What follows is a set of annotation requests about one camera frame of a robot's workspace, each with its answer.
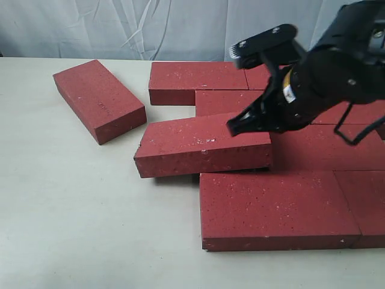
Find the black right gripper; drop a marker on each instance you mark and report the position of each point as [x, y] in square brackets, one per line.
[309, 85]

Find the red brick with white marks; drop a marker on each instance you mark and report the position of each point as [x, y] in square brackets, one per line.
[198, 145]

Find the light blue backdrop cloth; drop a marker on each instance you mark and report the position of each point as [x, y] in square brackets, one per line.
[151, 30]

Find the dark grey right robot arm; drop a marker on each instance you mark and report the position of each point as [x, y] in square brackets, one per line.
[358, 30]

